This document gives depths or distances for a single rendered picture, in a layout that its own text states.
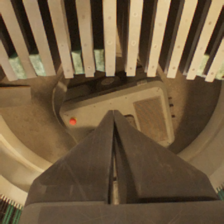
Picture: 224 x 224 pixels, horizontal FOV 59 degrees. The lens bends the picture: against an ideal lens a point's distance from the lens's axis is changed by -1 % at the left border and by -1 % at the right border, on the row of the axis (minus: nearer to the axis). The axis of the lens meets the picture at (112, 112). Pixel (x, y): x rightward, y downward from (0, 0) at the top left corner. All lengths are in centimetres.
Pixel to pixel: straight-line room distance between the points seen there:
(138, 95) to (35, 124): 91
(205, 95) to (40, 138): 135
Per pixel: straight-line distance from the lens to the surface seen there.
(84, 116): 122
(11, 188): 161
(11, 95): 153
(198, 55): 23
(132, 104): 117
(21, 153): 185
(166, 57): 24
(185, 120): 173
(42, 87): 150
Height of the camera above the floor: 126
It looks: 54 degrees down
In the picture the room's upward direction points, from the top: 177 degrees clockwise
